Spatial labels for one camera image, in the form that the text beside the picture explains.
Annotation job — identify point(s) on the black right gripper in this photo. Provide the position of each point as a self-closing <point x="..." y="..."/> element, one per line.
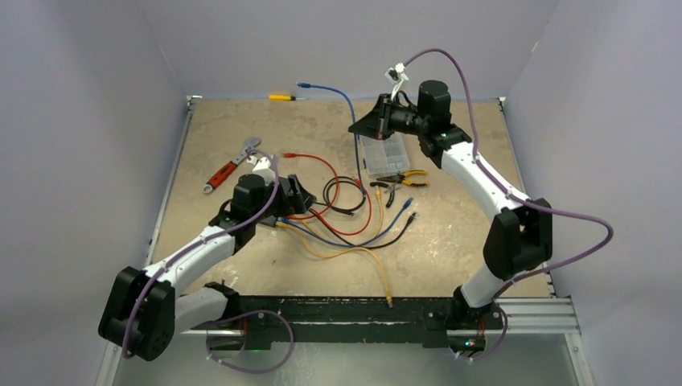
<point x="377" y="124"/>

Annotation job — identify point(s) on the red handled adjustable wrench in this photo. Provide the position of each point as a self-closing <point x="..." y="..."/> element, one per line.
<point x="224" y="172"/>

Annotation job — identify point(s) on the clear plastic parts box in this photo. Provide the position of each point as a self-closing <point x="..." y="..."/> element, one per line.
<point x="385" y="157"/>

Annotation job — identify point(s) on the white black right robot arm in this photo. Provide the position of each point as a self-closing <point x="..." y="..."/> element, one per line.
<point x="520" y="234"/>

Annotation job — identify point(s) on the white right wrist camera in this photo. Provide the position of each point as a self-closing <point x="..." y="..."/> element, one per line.
<point x="396" y="75"/>

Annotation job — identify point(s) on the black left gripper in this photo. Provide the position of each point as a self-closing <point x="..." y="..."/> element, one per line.
<point x="289" y="203"/>

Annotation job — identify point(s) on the aluminium frame rail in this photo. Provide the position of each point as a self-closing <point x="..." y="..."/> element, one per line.
<point x="519" y="315"/>

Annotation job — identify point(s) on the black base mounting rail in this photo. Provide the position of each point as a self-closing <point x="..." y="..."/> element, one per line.
<point x="431" y="322"/>

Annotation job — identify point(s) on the black yellow pliers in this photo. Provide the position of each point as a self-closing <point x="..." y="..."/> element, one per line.
<point x="392" y="182"/>

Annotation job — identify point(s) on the yellow handled screwdriver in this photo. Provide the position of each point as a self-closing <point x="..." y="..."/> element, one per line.
<point x="282" y="97"/>

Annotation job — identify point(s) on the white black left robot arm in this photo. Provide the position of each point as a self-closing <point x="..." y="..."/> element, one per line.
<point x="147" y="307"/>

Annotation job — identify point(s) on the black network switch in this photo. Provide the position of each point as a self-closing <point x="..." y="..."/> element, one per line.
<point x="271" y="221"/>

